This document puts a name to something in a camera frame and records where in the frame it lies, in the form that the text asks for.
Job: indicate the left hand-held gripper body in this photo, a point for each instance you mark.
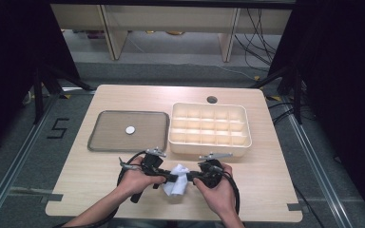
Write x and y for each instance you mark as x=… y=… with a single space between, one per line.
x=152 y=163

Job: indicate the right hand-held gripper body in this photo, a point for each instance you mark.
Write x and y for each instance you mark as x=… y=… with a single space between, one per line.
x=210 y=174

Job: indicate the white sock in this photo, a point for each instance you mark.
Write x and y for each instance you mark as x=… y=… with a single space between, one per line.
x=177 y=185

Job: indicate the person's right hand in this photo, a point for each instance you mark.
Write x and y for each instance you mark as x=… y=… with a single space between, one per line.
x=217 y=198

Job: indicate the person's left hand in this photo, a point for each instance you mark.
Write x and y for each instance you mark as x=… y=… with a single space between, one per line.
x=136 y=182

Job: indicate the white round disc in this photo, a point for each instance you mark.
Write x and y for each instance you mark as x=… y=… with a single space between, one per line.
x=130 y=130

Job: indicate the cream divided storage box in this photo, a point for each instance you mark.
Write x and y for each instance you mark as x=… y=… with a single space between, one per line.
x=209 y=129

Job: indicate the grey rectangular tray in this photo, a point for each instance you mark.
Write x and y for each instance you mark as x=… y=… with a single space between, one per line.
x=114 y=136

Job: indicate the black metal stand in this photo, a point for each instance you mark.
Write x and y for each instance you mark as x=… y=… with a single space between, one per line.
x=296 y=95
x=38 y=95

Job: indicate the beige wooden desk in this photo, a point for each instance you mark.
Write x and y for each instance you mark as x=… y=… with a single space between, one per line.
x=171 y=19

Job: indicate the dark curtain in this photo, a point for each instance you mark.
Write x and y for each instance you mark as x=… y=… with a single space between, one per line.
x=345 y=79
x=9 y=63

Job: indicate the aluminium floor rail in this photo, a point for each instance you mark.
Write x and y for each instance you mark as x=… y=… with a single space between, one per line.
x=19 y=158
x=316 y=164

